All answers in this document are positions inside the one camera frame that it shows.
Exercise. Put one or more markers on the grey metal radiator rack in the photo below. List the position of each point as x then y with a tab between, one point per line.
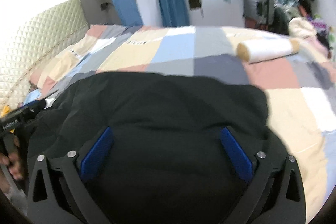
262	11

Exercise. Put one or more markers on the light blue cloth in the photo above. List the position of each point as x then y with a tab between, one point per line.
32	97

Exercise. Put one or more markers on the blue padded chair back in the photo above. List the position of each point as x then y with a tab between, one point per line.
128	12

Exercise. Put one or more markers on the person's left hand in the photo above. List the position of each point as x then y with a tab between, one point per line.
12	160

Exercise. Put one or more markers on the large black garment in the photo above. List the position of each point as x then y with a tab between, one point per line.
167	163

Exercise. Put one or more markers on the cream plush bundle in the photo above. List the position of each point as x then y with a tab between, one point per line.
301	28

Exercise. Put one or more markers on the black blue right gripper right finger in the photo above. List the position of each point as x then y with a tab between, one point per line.
274	192

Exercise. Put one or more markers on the cream quilted headboard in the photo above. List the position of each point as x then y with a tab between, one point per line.
27	46

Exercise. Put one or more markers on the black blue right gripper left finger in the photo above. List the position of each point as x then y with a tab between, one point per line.
57	192

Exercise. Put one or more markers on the white cylindrical bolster pillow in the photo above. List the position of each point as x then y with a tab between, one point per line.
258	50

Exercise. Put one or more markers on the patchwork pastel bed quilt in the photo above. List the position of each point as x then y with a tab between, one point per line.
300	88

